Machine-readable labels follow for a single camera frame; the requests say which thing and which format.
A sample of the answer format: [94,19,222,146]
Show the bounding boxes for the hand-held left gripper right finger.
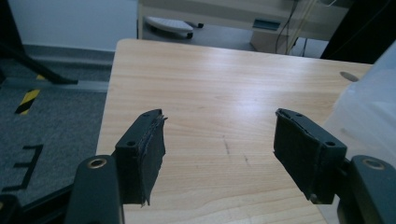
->
[273,107,348,205]

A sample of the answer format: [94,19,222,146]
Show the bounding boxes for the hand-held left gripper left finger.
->
[114,108,168,207]

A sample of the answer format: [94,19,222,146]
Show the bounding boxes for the clear plastic storage box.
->
[317,39,396,224]

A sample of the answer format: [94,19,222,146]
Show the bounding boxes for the black floor tape marking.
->
[1,143,45,192]

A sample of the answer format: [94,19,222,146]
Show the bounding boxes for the low wheeled base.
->
[144,16,205,40]

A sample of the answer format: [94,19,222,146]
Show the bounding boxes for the black metal stand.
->
[0,0,78,86]

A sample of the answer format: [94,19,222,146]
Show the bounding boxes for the light wooden desk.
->
[136,0,356,55]

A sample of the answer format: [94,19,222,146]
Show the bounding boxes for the grey table cable grommet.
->
[339,71,360,83]

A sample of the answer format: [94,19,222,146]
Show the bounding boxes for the black cable bundle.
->
[275,0,312,58]

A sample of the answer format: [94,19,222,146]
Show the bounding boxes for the grey desk drawer handle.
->
[252,18,281,32]

